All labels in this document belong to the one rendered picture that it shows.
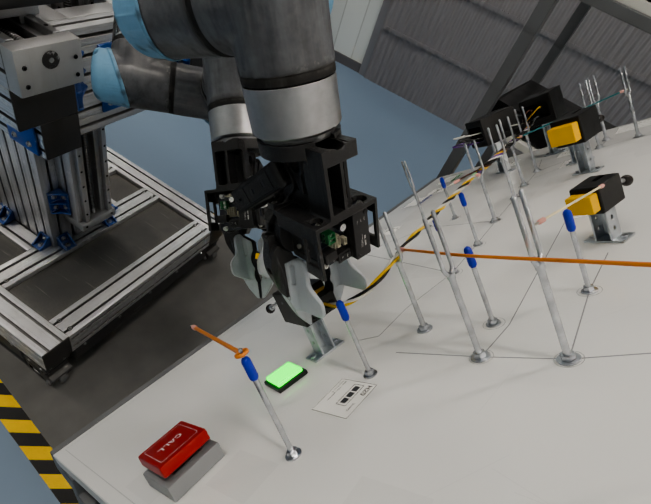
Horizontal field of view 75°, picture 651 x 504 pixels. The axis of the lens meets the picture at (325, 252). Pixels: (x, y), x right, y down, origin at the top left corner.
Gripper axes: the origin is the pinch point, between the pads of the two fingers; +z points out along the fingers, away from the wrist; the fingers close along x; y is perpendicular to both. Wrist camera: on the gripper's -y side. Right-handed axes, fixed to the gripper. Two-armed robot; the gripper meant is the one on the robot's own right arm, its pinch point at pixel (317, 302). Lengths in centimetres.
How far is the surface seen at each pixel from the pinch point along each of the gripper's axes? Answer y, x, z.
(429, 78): -216, 295, 61
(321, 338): -1.4, 0.5, 7.1
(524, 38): -29, 95, -9
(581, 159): 2, 60, 4
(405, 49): -235, 288, 37
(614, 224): 18.3, 29.7, -2.4
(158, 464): 3.3, -21.3, 2.5
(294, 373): 1.0, -5.5, 6.4
